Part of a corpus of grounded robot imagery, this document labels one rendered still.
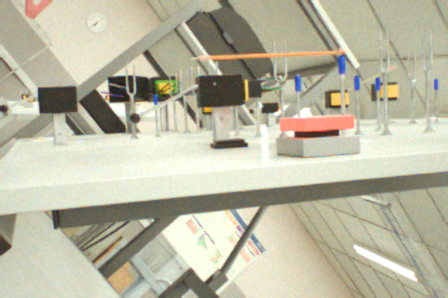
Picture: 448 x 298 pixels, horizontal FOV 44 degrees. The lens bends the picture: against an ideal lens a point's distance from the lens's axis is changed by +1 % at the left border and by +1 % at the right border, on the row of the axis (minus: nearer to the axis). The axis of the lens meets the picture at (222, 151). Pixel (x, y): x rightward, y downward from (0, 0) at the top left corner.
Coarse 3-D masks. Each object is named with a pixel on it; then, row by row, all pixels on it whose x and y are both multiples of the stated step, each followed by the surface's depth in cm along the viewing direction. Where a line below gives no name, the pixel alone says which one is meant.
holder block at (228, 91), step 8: (200, 80) 70; (208, 80) 70; (216, 80) 70; (224, 80) 70; (232, 80) 70; (240, 80) 70; (200, 88) 70; (208, 88) 70; (216, 88) 70; (224, 88) 70; (232, 88) 70; (240, 88) 70; (200, 96) 70; (208, 96) 70; (216, 96) 70; (224, 96) 70; (232, 96) 70; (240, 96) 71; (200, 104) 70; (208, 104) 70; (216, 104) 70; (224, 104) 70; (232, 104) 70; (240, 104) 71
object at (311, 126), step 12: (288, 120) 50; (300, 120) 47; (312, 120) 47; (324, 120) 48; (336, 120) 48; (348, 120) 48; (300, 132) 50; (312, 132) 48; (324, 132) 49; (336, 132) 49
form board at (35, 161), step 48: (48, 144) 101; (96, 144) 91; (144, 144) 83; (192, 144) 77; (384, 144) 58; (432, 144) 55; (0, 192) 36; (48, 192) 37; (96, 192) 38; (144, 192) 39; (192, 192) 40
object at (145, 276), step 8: (120, 248) 522; (136, 256) 484; (96, 264) 522; (136, 264) 473; (144, 264) 464; (136, 272) 471; (144, 272) 455; (136, 280) 538; (144, 280) 449; (152, 280) 444; (160, 280) 441; (168, 280) 440; (128, 288) 535; (136, 288) 446; (144, 288) 444; (152, 288) 448; (160, 288) 447; (128, 296) 443; (136, 296) 442
